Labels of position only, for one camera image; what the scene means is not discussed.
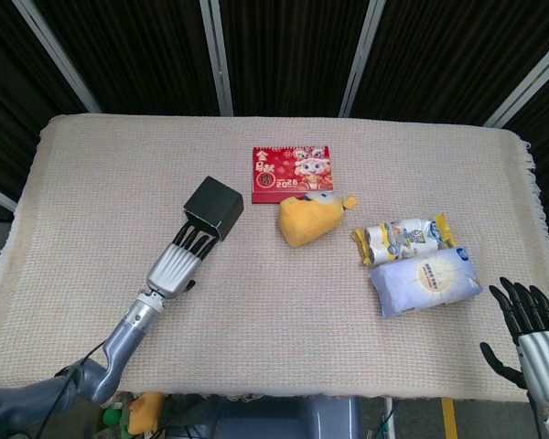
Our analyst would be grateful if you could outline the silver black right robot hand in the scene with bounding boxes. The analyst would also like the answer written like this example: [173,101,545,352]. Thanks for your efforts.
[479,276,549,411]

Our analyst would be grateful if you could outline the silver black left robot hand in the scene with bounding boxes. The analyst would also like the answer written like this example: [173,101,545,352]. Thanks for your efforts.
[145,221,221,299]

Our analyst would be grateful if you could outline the black open cardboard box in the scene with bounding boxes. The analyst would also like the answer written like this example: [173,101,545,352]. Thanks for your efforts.
[183,176,245,242]

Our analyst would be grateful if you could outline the beige woven tablecloth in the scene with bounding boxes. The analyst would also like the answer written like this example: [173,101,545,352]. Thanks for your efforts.
[0,113,549,404]

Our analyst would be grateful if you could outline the light blue tissue pack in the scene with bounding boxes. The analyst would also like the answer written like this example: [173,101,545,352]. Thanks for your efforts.
[369,246,484,319]

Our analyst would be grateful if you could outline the yellow plush toy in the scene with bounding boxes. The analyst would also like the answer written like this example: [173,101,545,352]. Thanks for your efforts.
[277,192,358,250]

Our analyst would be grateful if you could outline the red desk calendar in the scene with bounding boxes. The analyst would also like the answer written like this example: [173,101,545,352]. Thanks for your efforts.
[250,145,334,206]

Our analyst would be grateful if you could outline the small yellow stuffed toy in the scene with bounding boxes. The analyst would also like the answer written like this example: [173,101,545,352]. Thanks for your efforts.
[126,391,167,434]

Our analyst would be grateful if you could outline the yellow-trimmed snack packet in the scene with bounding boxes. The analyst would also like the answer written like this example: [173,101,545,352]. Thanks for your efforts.
[350,213,458,269]

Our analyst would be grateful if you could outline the blue grey robot torso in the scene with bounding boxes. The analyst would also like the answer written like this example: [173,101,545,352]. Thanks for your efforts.
[213,395,362,439]

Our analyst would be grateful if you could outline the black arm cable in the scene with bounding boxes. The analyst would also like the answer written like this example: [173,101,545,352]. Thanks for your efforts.
[37,337,107,439]

